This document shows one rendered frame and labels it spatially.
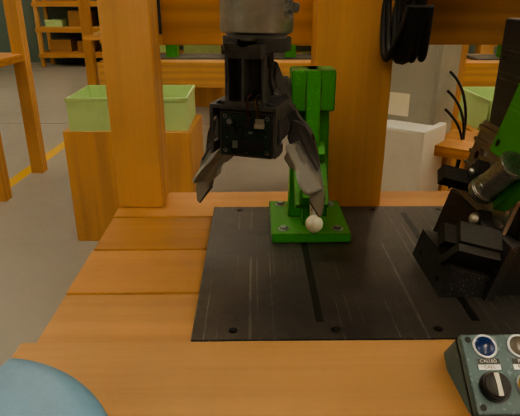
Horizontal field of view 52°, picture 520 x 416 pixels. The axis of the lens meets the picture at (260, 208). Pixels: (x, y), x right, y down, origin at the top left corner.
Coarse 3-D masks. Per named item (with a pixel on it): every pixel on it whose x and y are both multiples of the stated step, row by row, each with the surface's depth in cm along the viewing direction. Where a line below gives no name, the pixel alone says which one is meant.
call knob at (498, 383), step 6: (492, 372) 51; (498, 372) 51; (486, 378) 51; (492, 378) 51; (498, 378) 51; (504, 378) 51; (486, 384) 50; (492, 384) 50; (498, 384) 50; (504, 384) 50; (510, 384) 50; (486, 390) 50; (492, 390) 50; (498, 390) 50; (504, 390) 50; (510, 390) 50; (492, 396) 50; (498, 396) 50; (504, 396) 50
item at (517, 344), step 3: (516, 336) 54; (519, 336) 54; (510, 339) 54; (513, 339) 54; (516, 339) 54; (519, 339) 54; (510, 342) 54; (513, 342) 53; (516, 342) 53; (519, 342) 53; (510, 345) 53; (513, 345) 53; (516, 345) 53; (519, 345) 53; (513, 348) 53; (516, 348) 53; (519, 348) 53; (513, 351) 53; (516, 351) 53; (519, 351) 53; (519, 354) 53
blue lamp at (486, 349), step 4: (476, 340) 54; (480, 340) 53; (484, 340) 53; (488, 340) 53; (476, 344) 53; (480, 344) 53; (484, 344) 53; (488, 344) 53; (492, 344) 53; (476, 348) 53; (480, 348) 53; (484, 348) 53; (488, 348) 53; (492, 348) 53; (480, 352) 53; (484, 352) 53; (488, 352) 53; (492, 352) 53
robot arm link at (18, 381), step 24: (24, 360) 26; (0, 384) 24; (24, 384) 24; (48, 384) 25; (72, 384) 25; (0, 408) 23; (24, 408) 23; (48, 408) 23; (72, 408) 23; (96, 408) 24
